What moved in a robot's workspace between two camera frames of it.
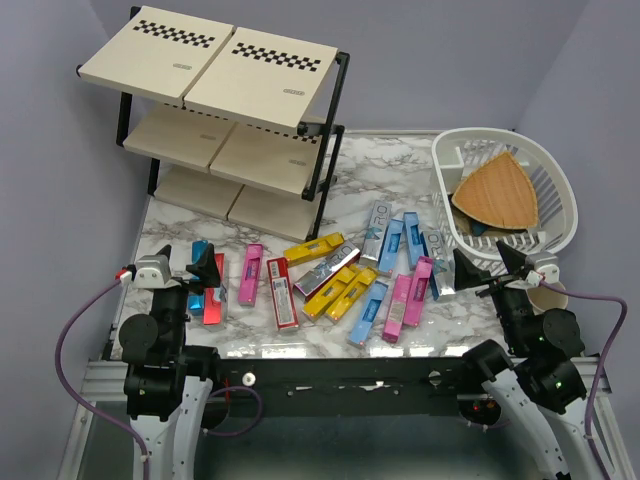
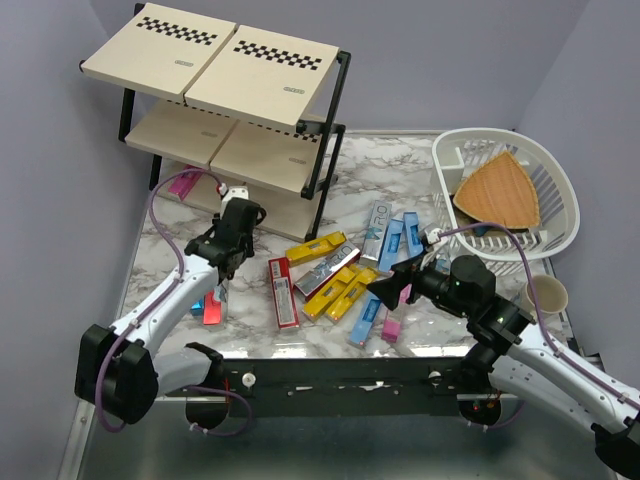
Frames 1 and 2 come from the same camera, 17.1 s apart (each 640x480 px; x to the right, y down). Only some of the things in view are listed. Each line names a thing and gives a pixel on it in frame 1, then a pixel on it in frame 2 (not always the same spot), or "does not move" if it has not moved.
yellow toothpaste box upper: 310,248 does not move
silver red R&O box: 308,287 does not move
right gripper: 467,273 → 389,289
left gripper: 207,270 → 218,220
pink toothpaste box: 418,292 → 404,294
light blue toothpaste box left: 390,252 does not move
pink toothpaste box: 251,275 → 183,184
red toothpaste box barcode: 282,293 does not move
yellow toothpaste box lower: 365,277 does not move
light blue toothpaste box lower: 368,315 does not move
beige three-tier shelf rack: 236,123 does not move
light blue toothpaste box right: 413,238 does not move
